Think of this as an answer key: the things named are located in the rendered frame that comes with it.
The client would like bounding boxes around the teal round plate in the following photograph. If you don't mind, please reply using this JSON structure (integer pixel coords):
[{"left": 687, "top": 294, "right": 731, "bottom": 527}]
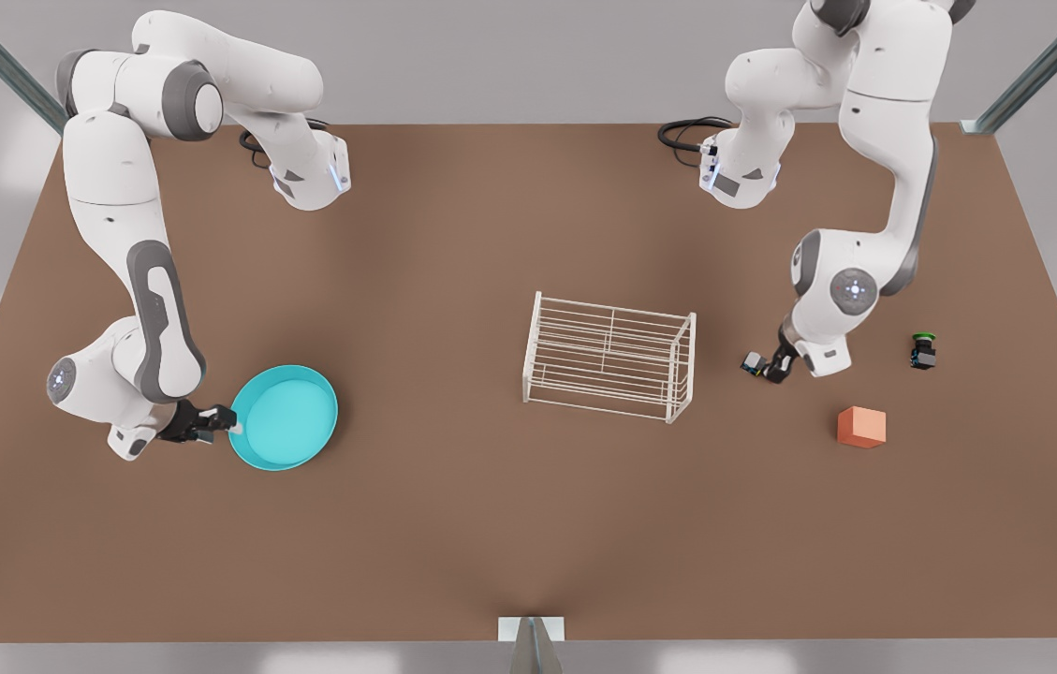
[{"left": 228, "top": 364, "right": 340, "bottom": 472}]

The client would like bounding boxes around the white wire shelf rack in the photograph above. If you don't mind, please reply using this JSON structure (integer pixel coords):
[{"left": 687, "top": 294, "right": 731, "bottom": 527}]
[{"left": 521, "top": 290, "right": 698, "bottom": 426}]

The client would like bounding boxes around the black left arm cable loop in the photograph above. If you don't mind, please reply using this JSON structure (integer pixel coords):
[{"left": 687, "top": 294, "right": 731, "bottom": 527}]
[{"left": 657, "top": 116, "right": 737, "bottom": 170}]

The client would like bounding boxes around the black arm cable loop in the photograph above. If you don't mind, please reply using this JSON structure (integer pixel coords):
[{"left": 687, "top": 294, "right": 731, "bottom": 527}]
[
  {"left": 239, "top": 118, "right": 333, "bottom": 171},
  {"left": 657, "top": 116, "right": 737, "bottom": 170}
]

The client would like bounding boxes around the silver frame post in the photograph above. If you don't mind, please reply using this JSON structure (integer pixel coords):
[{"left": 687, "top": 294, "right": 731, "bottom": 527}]
[
  {"left": 0, "top": 0, "right": 71, "bottom": 138},
  {"left": 498, "top": 615, "right": 566, "bottom": 674},
  {"left": 958, "top": 0, "right": 1057, "bottom": 136}
]

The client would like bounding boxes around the orange box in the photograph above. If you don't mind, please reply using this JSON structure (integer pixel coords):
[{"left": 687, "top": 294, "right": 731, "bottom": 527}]
[{"left": 836, "top": 405, "right": 888, "bottom": 451}]

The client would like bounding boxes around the black right arm cable loop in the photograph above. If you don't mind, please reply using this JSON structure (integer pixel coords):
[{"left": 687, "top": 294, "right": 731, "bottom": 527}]
[{"left": 239, "top": 118, "right": 333, "bottom": 171}]

